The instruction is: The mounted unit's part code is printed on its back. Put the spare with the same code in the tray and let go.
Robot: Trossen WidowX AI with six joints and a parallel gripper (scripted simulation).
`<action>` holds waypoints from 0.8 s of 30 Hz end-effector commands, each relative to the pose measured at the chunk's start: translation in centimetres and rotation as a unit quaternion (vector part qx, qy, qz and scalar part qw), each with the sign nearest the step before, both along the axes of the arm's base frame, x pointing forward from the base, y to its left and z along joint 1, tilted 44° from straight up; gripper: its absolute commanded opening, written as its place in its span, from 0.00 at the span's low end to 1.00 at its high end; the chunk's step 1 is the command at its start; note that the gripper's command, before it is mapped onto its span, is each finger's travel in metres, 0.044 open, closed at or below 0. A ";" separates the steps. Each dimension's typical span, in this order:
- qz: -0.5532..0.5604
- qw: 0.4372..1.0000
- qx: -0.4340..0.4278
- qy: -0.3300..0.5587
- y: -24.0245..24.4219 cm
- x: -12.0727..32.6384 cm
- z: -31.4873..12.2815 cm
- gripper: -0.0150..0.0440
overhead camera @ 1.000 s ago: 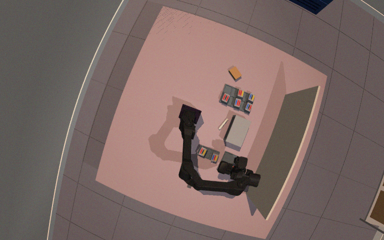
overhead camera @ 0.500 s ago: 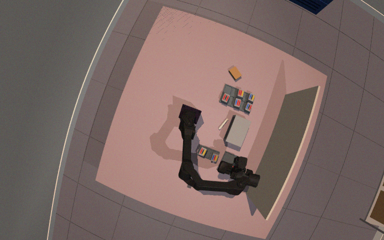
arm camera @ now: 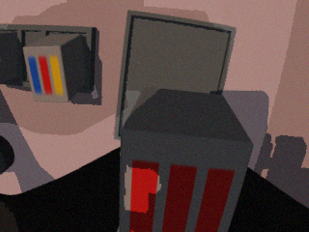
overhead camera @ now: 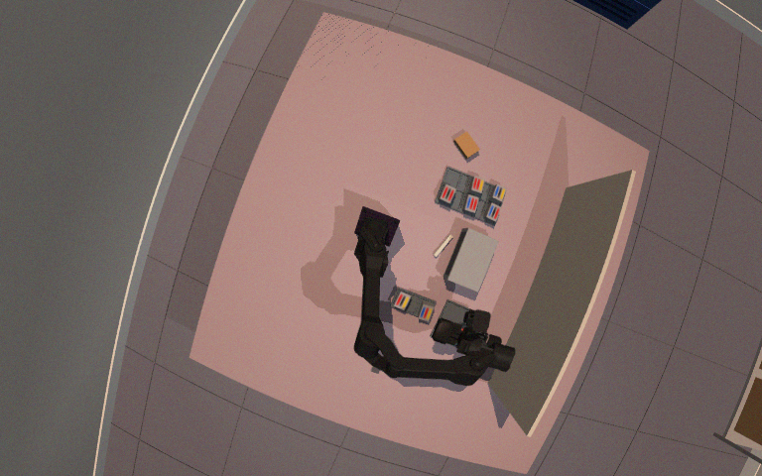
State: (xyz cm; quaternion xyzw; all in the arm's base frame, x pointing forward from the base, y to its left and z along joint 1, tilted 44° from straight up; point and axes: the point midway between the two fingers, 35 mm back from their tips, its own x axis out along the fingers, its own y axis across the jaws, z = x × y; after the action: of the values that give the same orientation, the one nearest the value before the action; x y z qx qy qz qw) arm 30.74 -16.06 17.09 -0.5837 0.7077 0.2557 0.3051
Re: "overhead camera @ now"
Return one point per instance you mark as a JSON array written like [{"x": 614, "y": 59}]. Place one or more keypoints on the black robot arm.
[{"x": 371, "y": 253}]

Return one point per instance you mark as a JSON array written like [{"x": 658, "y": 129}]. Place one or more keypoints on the cream flat bar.
[{"x": 443, "y": 245}]

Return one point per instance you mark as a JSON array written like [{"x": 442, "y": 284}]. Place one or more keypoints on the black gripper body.
[{"x": 445, "y": 333}]

